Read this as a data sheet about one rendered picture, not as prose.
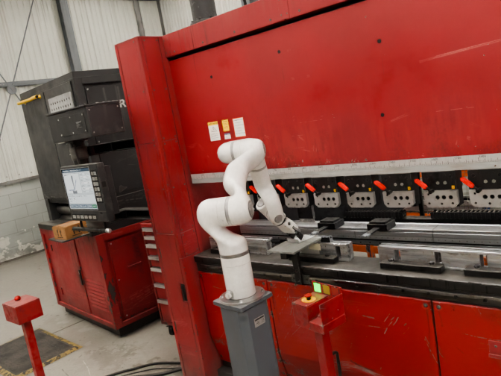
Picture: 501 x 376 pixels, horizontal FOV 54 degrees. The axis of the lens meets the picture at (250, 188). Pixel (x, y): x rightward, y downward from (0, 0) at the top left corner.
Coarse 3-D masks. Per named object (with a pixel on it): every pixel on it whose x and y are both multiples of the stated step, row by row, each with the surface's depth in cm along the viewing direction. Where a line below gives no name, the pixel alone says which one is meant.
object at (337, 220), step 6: (318, 222) 293; (324, 222) 290; (330, 222) 287; (336, 222) 286; (342, 222) 291; (318, 228) 293; (324, 228) 284; (330, 228) 287; (336, 228) 286; (312, 234) 278
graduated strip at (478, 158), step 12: (456, 156) 210; (468, 156) 207; (480, 156) 204; (492, 156) 201; (288, 168) 270; (300, 168) 265; (312, 168) 260; (324, 168) 255; (336, 168) 250; (348, 168) 246; (360, 168) 242; (372, 168) 237
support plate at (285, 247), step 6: (306, 240) 268; (312, 240) 266; (276, 246) 267; (282, 246) 265; (288, 246) 263; (294, 246) 260; (300, 246) 259; (306, 246) 259; (270, 252) 261; (276, 252) 258; (282, 252) 255; (288, 252) 253; (294, 252) 251
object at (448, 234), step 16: (256, 224) 334; (272, 224) 326; (304, 224) 311; (352, 224) 291; (400, 224) 273; (416, 224) 268; (432, 224) 263; (448, 224) 258; (464, 224) 253; (480, 224) 248; (352, 240) 285; (368, 240) 279; (384, 240) 273; (400, 240) 266; (416, 240) 260; (432, 240) 254; (448, 240) 248; (464, 240) 243; (480, 240) 238; (496, 240) 233
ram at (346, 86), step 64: (384, 0) 215; (448, 0) 198; (192, 64) 299; (256, 64) 268; (320, 64) 243; (384, 64) 222; (448, 64) 204; (192, 128) 312; (256, 128) 278; (320, 128) 251; (384, 128) 229; (448, 128) 210
